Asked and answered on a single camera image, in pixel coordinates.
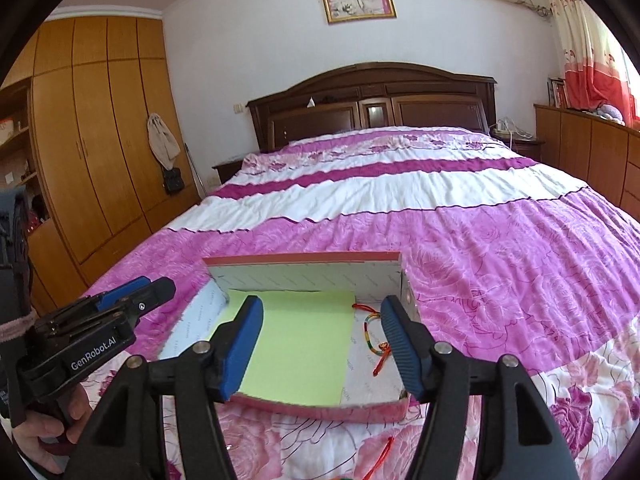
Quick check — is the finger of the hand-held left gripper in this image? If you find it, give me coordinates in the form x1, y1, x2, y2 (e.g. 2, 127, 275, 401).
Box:
97, 276, 151, 311
120, 277, 177, 319

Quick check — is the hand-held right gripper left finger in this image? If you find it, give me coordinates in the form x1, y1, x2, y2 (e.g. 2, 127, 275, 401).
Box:
62, 295, 265, 480

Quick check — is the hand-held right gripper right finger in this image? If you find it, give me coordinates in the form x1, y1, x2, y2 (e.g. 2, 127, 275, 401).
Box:
381, 295, 583, 480

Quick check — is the pink cardboard box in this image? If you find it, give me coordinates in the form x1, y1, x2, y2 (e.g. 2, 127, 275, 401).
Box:
157, 252, 421, 423

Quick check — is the red string bracelet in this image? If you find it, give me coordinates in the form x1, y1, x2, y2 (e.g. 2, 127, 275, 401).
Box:
370, 436, 396, 477

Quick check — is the person's left hand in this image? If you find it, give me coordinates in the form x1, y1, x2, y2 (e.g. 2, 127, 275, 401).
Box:
10, 389, 96, 476

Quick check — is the orange hair band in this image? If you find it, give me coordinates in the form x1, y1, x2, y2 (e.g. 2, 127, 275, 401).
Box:
352, 302, 396, 376

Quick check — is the light green paper sheet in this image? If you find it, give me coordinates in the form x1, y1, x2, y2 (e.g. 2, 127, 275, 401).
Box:
202, 290, 356, 407

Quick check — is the small black bag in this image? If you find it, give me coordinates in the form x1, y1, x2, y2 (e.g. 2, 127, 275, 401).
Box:
162, 167, 186, 196

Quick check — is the bed with pink quilt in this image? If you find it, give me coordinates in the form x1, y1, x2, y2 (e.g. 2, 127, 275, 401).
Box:
50, 127, 640, 480

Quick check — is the thin metal stick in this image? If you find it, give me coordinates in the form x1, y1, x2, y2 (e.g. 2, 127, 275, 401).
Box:
184, 142, 207, 198

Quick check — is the dark wooden nightstand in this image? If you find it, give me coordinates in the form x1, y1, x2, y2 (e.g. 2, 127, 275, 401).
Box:
212, 157, 251, 183
492, 135, 546, 162

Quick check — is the beige cloth bag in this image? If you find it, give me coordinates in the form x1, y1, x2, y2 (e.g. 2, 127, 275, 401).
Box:
146, 113, 181, 171

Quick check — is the wooden wardrobe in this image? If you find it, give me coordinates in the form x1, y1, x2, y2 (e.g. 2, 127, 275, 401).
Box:
27, 16, 201, 291

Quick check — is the open wooden shelf unit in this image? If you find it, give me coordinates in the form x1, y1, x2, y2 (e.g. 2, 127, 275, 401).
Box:
0, 80, 51, 241

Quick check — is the dark wooden headboard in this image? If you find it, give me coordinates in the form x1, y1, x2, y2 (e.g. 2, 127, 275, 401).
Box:
246, 62, 498, 153

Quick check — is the low wooden cabinet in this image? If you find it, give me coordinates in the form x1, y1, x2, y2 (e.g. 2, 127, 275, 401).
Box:
534, 104, 640, 221

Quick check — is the row of books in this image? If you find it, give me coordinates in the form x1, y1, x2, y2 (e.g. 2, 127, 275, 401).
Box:
547, 77, 571, 109

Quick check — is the grey white cloth bundle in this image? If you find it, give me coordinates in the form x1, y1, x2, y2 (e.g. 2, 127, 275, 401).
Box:
592, 102, 627, 124

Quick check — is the cream and red curtain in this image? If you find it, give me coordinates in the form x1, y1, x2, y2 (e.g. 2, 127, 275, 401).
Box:
542, 0, 640, 127

